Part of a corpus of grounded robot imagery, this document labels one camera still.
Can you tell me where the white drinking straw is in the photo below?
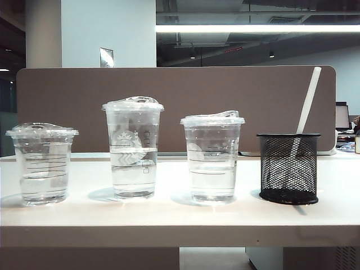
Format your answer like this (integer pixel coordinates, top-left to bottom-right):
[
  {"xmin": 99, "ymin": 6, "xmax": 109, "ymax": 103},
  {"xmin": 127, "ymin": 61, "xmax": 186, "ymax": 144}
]
[{"xmin": 290, "ymin": 66, "xmax": 322, "ymax": 169}]

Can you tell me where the black mesh pen holder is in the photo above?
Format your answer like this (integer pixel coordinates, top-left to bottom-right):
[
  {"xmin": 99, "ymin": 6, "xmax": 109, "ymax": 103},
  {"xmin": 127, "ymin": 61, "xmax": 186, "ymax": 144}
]
[{"xmin": 256, "ymin": 132, "xmax": 322, "ymax": 205}]

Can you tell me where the large clear cup lid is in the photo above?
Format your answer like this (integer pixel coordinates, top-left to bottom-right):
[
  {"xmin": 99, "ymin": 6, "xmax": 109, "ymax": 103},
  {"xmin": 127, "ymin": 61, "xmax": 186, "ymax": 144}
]
[{"xmin": 101, "ymin": 96, "xmax": 165, "ymax": 113}]

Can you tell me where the brown fabric desk divider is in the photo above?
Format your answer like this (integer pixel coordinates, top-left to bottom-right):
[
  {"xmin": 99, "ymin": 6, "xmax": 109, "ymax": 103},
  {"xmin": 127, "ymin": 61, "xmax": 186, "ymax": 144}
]
[{"xmin": 16, "ymin": 65, "xmax": 338, "ymax": 154}]

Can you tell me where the small clear plastic cup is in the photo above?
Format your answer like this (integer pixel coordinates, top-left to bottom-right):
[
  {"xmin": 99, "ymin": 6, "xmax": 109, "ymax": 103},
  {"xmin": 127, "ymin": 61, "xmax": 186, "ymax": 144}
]
[{"xmin": 13, "ymin": 136, "xmax": 71, "ymax": 208}]

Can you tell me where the medium clear cup lid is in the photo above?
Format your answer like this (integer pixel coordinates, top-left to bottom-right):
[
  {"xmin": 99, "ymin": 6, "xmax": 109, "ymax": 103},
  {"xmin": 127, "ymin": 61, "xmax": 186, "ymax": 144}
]
[{"xmin": 179, "ymin": 110, "xmax": 246, "ymax": 126}]

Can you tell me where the long white ceiling light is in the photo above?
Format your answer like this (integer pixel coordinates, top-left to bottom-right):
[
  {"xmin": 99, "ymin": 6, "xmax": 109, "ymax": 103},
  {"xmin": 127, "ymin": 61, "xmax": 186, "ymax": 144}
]
[{"xmin": 155, "ymin": 24, "xmax": 360, "ymax": 34}]

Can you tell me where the computer monitor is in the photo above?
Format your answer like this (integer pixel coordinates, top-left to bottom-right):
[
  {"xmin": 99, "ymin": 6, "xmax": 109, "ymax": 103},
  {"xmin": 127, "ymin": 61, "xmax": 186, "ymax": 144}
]
[{"xmin": 335, "ymin": 104, "xmax": 350, "ymax": 131}]

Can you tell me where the medium clear plastic cup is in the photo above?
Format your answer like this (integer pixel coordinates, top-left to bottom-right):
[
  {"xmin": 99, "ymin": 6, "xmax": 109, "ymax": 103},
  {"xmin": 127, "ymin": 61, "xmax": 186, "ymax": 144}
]
[{"xmin": 183, "ymin": 123, "xmax": 242, "ymax": 206}]

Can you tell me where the small clear cup lid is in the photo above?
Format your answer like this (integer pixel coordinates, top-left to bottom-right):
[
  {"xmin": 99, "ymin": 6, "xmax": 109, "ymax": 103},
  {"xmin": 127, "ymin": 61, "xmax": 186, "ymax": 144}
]
[{"xmin": 4, "ymin": 121, "xmax": 80, "ymax": 140}]

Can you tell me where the large clear plastic cup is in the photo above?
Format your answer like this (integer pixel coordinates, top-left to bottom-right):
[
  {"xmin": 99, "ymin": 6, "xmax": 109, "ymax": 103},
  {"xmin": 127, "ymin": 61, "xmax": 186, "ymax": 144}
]
[{"xmin": 105, "ymin": 109, "xmax": 162, "ymax": 200}]

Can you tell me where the silver wall plaque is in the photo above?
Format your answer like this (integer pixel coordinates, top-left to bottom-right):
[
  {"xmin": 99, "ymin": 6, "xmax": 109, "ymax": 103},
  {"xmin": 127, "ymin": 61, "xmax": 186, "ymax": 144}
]
[{"xmin": 98, "ymin": 47, "xmax": 115, "ymax": 69}]

